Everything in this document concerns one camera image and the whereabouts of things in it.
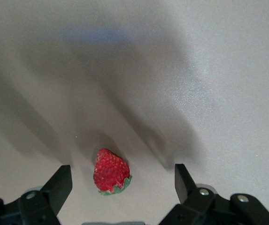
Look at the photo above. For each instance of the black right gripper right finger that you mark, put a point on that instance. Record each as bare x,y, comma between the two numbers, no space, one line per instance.
195,206

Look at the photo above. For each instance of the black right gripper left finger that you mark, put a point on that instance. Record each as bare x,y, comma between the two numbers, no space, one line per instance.
35,206

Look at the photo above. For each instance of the brown table mat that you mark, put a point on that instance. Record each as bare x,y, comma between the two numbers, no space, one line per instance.
195,70

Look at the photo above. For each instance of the red strawberry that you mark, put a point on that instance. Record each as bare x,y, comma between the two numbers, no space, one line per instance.
110,171

